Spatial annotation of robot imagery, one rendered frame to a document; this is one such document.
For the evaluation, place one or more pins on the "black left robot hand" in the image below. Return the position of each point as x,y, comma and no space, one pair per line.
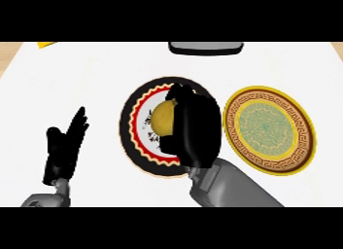
58,152

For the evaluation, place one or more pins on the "yellow lemon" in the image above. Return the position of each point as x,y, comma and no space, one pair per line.
163,118

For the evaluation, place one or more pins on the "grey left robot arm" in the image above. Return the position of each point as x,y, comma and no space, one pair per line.
49,196

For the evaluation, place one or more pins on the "yellow brown green plate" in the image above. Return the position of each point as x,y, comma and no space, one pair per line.
266,129

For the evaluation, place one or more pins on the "dark grey appliance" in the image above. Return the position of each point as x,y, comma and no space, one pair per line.
206,48

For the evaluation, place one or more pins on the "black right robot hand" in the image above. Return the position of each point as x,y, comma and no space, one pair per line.
197,129

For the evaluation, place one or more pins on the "black red white plate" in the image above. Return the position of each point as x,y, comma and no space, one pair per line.
135,129

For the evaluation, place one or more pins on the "yellow object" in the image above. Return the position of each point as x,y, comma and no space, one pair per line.
44,44

